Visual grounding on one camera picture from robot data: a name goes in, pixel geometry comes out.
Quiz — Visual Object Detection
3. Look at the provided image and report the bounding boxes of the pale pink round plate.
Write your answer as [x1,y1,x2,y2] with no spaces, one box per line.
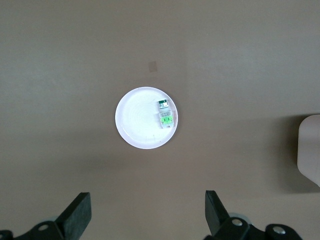
[114,86,179,150]

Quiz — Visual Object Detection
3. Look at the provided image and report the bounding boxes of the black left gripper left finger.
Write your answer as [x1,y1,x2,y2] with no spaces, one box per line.
[0,191,92,240]

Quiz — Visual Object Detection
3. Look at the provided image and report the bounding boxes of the white lidded storage box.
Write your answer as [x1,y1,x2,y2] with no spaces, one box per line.
[297,113,320,188]

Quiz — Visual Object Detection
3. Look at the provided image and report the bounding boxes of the green and white switch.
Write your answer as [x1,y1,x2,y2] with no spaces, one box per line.
[156,99,175,130]

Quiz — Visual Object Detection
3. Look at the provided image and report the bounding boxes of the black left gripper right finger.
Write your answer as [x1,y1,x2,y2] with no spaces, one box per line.
[203,190,305,240]

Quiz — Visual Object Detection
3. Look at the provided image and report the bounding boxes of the small clear tape patch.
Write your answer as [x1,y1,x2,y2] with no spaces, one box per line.
[146,60,159,73]

